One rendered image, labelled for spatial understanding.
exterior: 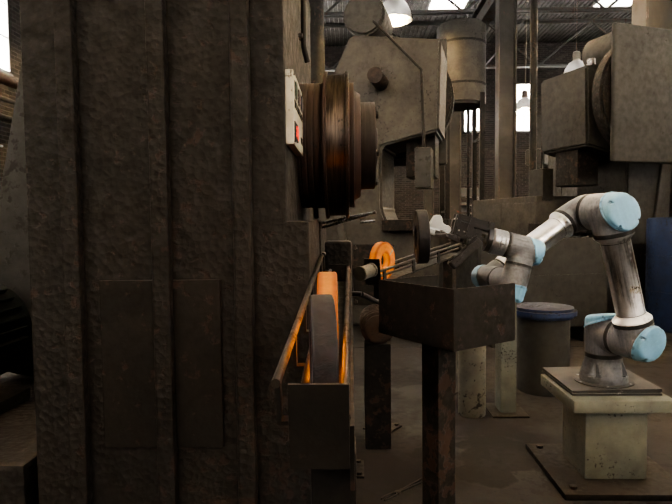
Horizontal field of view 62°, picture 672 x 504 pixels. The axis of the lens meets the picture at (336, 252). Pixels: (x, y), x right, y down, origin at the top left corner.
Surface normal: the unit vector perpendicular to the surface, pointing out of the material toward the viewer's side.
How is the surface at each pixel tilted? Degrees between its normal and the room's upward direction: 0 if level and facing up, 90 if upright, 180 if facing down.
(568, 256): 90
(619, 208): 83
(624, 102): 90
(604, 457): 90
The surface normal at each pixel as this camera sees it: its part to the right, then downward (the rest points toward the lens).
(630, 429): -0.04, 0.05
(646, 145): 0.32, 0.04
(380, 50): -0.26, 0.05
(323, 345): 0.05, -0.41
